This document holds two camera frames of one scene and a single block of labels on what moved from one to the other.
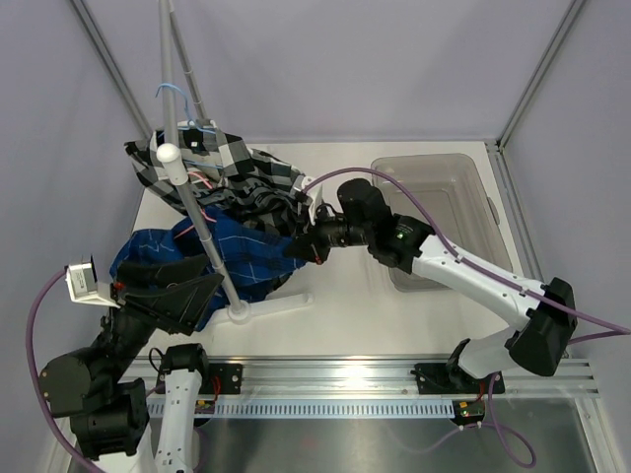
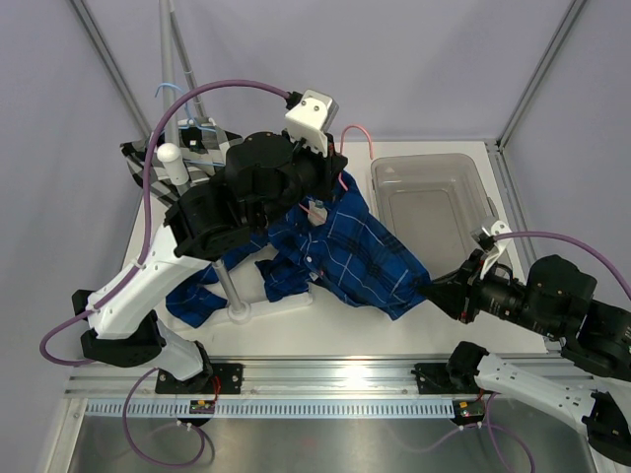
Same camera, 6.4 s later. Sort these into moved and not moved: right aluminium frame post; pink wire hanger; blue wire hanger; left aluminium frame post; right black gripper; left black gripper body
Moved: pink wire hanger; right black gripper; left black gripper body
Not moved: left aluminium frame post; blue wire hanger; right aluminium frame post
